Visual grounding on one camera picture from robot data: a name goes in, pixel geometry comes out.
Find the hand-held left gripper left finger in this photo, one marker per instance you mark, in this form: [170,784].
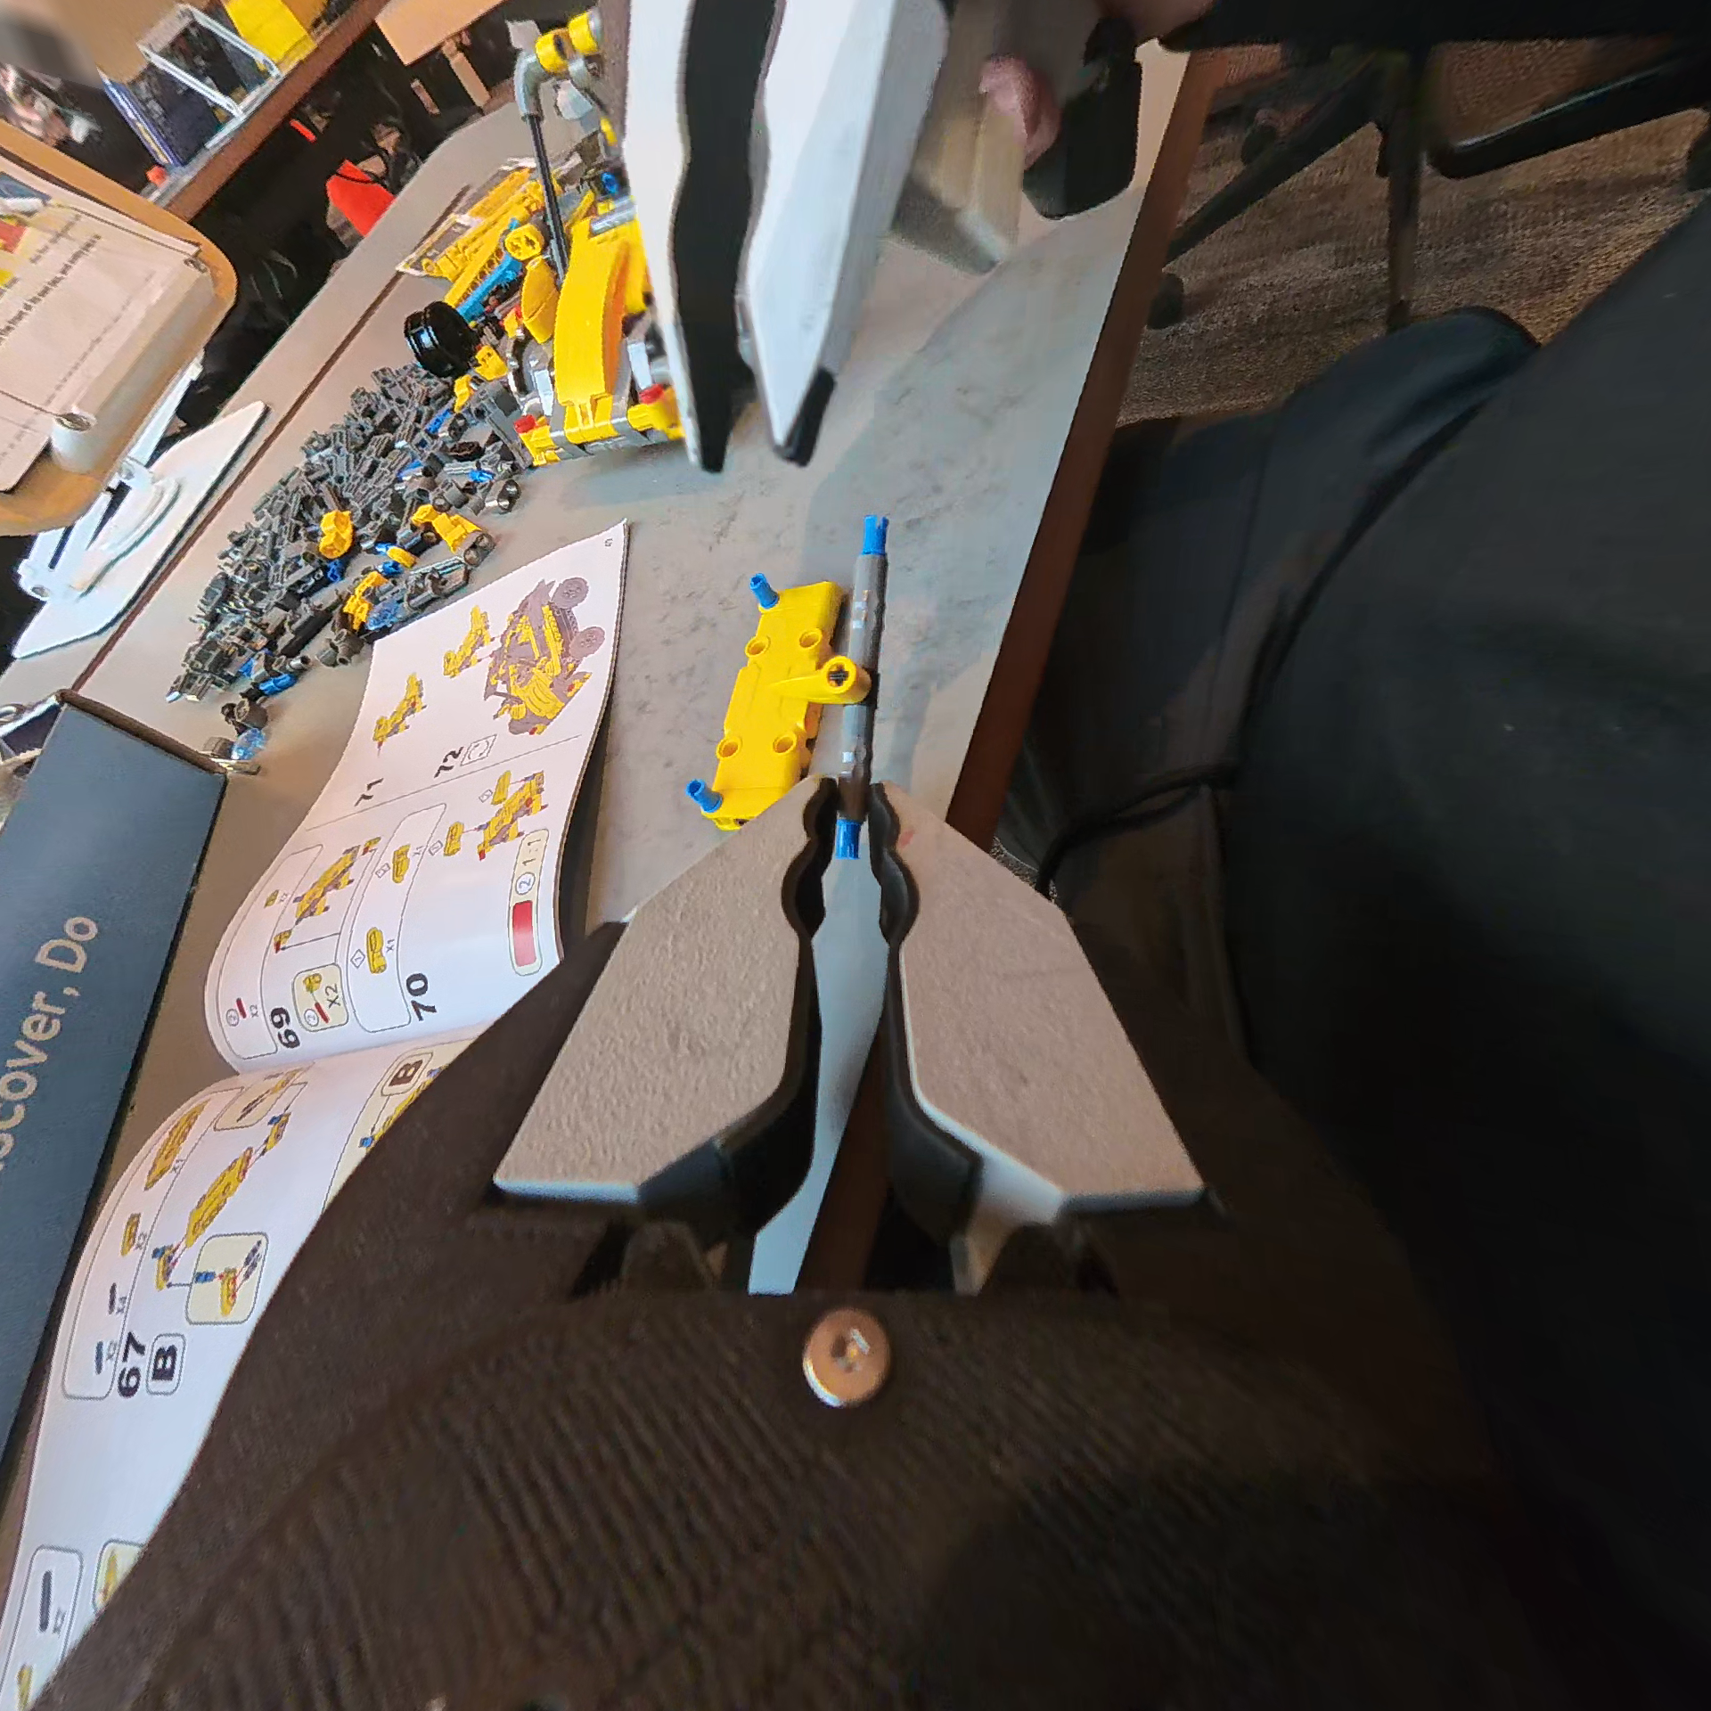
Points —
[669,1016]

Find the person's right hand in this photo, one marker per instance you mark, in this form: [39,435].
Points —
[1024,107]

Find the yellow sticker sheet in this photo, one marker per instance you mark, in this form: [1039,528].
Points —
[475,227]

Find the black toy wheel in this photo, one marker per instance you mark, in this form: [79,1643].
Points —
[435,342]

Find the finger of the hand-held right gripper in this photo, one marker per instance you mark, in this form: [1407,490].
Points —
[669,121]
[843,174]

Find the grey toy axle yellow connector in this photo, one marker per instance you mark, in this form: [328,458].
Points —
[858,629]

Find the person's black pants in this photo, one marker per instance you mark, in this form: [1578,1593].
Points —
[1472,803]

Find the toy instruction booklet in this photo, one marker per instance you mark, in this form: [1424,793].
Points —
[441,829]

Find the black office chair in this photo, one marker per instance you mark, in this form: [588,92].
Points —
[1403,147]

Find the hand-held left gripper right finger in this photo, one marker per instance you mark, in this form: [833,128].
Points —
[1030,1056]

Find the orange traffic cone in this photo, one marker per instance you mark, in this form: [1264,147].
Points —
[361,201]

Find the yellow toy brick panel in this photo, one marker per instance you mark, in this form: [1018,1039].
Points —
[769,723]

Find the instruction sheet on stand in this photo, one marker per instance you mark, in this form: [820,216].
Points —
[201,307]

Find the wooden background table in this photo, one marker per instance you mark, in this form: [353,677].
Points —
[294,107]

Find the blue cardboard box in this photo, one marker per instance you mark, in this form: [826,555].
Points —
[94,936]

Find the pile of grey toy bricks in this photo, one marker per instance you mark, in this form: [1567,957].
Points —
[347,507]

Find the white board stand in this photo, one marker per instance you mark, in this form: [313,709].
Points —
[147,521]

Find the printed instruction sheet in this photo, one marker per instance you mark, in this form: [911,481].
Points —
[81,307]

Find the grey desk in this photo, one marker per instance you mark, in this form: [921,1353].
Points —
[936,441]

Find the yellow toy vehicle model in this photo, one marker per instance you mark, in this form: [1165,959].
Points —
[595,321]

